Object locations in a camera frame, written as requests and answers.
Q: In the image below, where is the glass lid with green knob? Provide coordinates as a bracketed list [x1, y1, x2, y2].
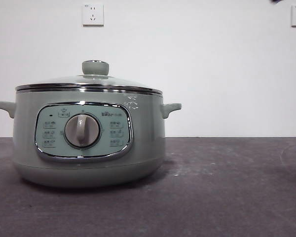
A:
[15, 59, 163, 96]

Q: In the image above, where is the pale green electric cooking pot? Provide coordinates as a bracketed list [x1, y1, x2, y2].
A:
[0, 89, 183, 190]

